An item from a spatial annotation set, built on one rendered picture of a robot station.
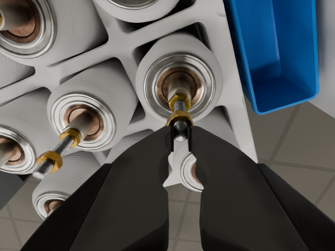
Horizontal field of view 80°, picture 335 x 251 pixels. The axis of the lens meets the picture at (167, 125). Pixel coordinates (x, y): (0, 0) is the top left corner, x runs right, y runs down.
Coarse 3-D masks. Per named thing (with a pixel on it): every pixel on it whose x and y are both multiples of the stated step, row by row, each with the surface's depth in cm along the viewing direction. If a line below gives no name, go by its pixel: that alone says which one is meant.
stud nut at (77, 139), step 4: (64, 132) 20; (68, 132) 20; (72, 132) 20; (76, 132) 20; (60, 136) 20; (64, 136) 20; (72, 136) 20; (76, 136) 20; (60, 140) 20; (76, 140) 20; (80, 140) 21; (72, 144) 20; (76, 144) 20
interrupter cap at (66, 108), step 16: (64, 96) 22; (80, 96) 22; (64, 112) 23; (80, 112) 23; (96, 112) 23; (112, 112) 23; (96, 128) 24; (112, 128) 24; (80, 144) 25; (96, 144) 25
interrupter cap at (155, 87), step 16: (160, 64) 20; (176, 64) 20; (192, 64) 20; (144, 80) 21; (160, 80) 21; (192, 80) 21; (208, 80) 21; (160, 96) 22; (192, 96) 22; (208, 96) 21; (160, 112) 22; (192, 112) 22
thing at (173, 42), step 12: (168, 36) 24; (180, 36) 22; (192, 36) 26; (156, 48) 20; (168, 48) 20; (180, 48) 19; (192, 48) 20; (204, 48) 20; (144, 60) 21; (204, 60) 20; (216, 60) 20; (144, 72) 21; (216, 72) 20; (216, 84) 21; (144, 96) 22; (216, 96) 22; (192, 120) 23
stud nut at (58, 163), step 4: (44, 152) 17; (48, 152) 17; (52, 152) 17; (40, 156) 17; (44, 156) 16; (48, 156) 17; (52, 156) 17; (56, 156) 17; (60, 156) 17; (36, 160) 17; (40, 160) 17; (48, 160) 17; (52, 160) 17; (56, 160) 17; (60, 160) 17; (56, 164) 17; (60, 164) 17; (52, 168) 17; (56, 168) 17; (52, 172) 17
